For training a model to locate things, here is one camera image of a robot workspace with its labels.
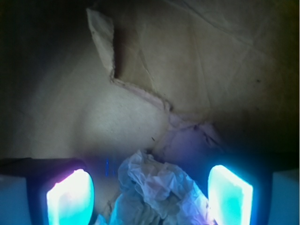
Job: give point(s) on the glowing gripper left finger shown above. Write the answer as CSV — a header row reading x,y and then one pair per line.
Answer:
x,y
57,191

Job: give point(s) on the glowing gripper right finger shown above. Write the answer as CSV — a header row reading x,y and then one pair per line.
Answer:
x,y
255,189

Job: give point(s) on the white paper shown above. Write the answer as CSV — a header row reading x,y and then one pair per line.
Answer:
x,y
155,193

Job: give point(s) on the brown paper bag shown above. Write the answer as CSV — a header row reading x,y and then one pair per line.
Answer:
x,y
185,80

